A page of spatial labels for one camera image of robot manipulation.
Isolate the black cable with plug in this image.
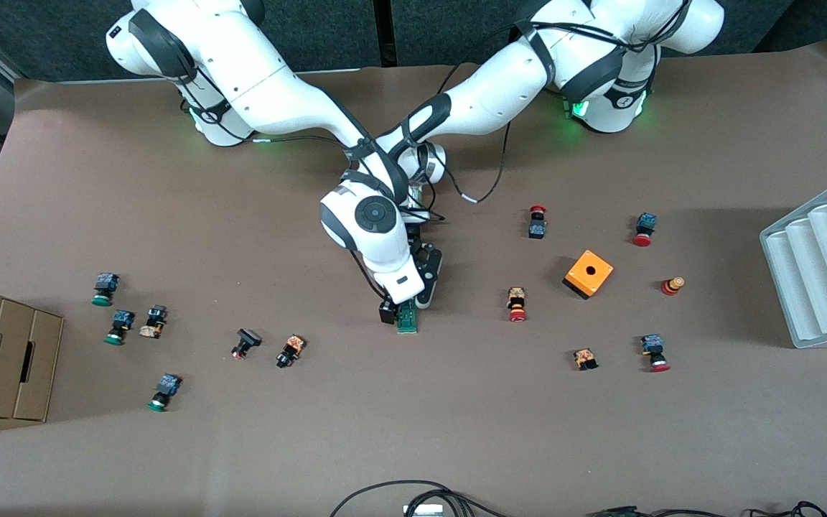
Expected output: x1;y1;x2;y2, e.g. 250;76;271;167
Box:
586;506;741;517

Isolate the grey ribbed plastic tray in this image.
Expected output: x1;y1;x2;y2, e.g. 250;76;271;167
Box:
760;171;827;350

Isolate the green pushbutton blue block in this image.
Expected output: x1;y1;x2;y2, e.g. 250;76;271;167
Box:
146;373;183;413
91;272;121;308
103;309;136;347

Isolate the black square red pushbutton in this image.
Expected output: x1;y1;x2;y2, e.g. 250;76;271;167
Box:
230;327;263;360

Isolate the brown cardboard divider box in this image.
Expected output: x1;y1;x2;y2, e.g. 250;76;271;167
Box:
0;281;65;422

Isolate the black curly cable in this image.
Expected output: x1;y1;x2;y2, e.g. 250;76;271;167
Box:
744;500;827;517

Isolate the black looped cable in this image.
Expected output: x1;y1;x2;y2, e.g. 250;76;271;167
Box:
329;480;511;517

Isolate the red mushroom button silver collar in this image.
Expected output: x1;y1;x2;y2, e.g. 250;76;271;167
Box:
640;333;671;373

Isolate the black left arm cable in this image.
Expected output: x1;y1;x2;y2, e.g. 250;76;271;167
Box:
413;22;673;223

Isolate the black partition post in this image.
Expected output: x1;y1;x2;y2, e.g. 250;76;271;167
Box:
374;0;396;67

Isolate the black selector orange block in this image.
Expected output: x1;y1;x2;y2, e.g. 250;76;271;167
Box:
138;304;169;340

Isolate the black pushbutton orange block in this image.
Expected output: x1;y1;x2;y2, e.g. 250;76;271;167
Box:
275;334;307;369

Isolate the orange button enclosure box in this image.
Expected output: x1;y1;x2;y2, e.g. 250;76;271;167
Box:
562;249;615;300

